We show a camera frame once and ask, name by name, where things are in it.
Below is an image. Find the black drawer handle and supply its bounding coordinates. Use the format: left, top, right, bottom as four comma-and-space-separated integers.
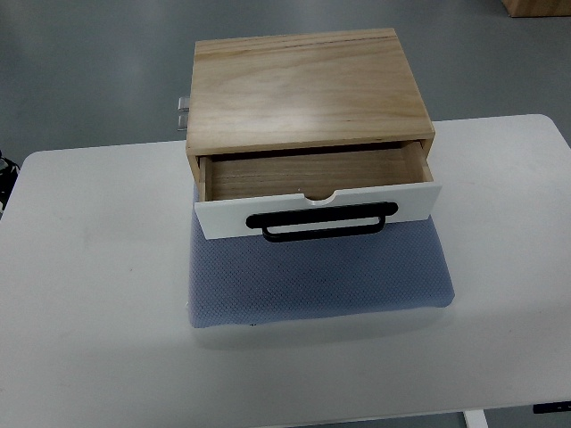
245, 202, 399, 243

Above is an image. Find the white drawer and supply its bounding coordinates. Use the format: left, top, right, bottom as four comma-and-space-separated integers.
194, 141, 442, 240

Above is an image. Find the wooden drawer cabinet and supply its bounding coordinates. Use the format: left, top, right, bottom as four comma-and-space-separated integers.
186, 28, 435, 177

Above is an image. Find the blue mesh cushion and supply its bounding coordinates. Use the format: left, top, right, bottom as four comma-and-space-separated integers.
186, 185, 456, 330

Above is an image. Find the metal clamp behind cabinet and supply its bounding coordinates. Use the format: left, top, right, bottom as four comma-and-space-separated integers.
178, 95, 190, 131

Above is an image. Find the white table leg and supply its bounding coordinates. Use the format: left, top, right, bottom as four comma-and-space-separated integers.
463, 409, 489, 428

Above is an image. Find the dark patterned object left edge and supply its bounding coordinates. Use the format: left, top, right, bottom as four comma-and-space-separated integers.
0, 154, 21, 213

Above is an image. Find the wooden box in corner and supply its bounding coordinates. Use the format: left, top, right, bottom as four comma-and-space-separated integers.
501, 0, 570, 18

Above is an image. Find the black table control panel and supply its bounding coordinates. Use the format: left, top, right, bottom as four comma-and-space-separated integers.
533, 401, 571, 415

